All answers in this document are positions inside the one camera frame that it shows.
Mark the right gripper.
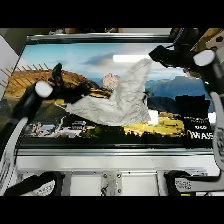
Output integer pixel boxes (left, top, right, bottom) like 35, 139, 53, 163
148, 44, 188, 70

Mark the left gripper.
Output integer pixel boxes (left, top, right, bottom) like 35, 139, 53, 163
53, 81, 92, 104

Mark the grey garment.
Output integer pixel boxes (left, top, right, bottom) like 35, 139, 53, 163
64, 58, 154, 127

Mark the black garment with white print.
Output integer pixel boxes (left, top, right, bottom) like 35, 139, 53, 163
175, 94, 214, 149

